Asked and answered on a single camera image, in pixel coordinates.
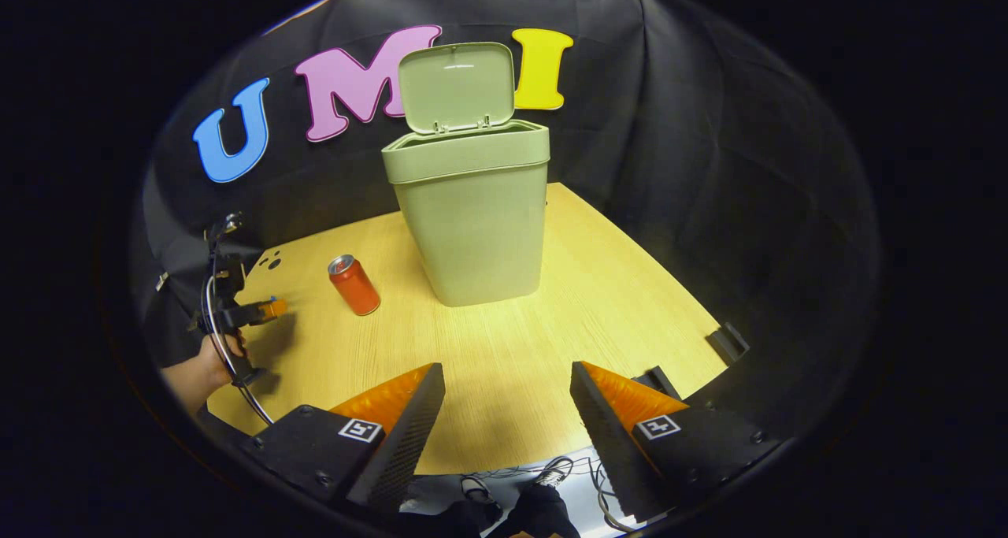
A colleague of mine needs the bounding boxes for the wooden desktop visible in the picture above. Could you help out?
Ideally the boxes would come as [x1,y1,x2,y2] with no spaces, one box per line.
[206,182,729,476]

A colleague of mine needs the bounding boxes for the person's dark trousers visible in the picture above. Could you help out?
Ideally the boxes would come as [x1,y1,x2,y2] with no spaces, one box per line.
[394,483,581,538]

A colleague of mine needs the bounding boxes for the red pop can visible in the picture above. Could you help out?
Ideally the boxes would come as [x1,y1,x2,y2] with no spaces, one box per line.
[328,254,381,317]

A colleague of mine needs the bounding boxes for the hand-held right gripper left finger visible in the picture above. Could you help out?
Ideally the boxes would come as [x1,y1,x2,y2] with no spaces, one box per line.
[240,362,447,515]

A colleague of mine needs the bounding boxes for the green desktop garbage bin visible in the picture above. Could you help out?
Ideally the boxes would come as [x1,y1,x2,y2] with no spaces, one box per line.
[382,42,551,308]

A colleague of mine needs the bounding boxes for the black table clamp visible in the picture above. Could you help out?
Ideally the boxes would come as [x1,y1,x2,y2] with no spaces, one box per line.
[632,367,680,401]
[706,323,750,364]

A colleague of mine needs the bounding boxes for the black backdrop cloth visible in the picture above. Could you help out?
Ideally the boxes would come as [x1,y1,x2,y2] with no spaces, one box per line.
[130,0,881,444]

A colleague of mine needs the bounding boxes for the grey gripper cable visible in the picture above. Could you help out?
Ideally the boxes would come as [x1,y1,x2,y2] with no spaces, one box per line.
[203,274,275,426]

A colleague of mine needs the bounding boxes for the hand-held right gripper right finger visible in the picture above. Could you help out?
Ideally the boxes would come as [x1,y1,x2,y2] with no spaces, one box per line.
[570,361,784,523]

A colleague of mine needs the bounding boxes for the person's left shoe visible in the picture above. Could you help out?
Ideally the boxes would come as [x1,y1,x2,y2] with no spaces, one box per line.
[461,477,497,509]

